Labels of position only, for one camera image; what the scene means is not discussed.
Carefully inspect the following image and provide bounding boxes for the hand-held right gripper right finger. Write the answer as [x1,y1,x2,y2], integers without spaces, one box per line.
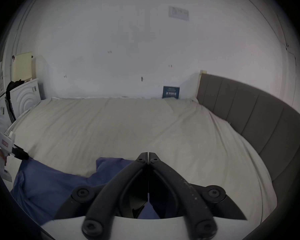
[148,152,247,239]

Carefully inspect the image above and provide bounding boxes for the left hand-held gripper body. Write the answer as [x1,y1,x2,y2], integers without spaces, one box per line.
[0,127,16,182]

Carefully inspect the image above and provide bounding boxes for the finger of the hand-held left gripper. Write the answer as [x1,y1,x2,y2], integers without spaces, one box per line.
[12,146,30,160]

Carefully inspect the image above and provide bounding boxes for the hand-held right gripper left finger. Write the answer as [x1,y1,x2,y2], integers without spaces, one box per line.
[53,152,149,239]

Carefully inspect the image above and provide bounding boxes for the dark blue shirt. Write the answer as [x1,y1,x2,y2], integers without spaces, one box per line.
[10,157,160,226]

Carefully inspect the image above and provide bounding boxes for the bed with beige sheet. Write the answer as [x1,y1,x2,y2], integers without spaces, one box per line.
[5,97,277,226]

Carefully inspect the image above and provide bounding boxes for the pale yellow board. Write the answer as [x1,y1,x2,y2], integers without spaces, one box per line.
[11,51,34,82]

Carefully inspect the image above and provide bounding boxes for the blue booklet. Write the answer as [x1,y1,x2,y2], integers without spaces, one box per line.
[162,86,180,100]

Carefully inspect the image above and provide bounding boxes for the grey padded headboard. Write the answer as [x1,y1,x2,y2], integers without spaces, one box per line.
[196,73,300,221]

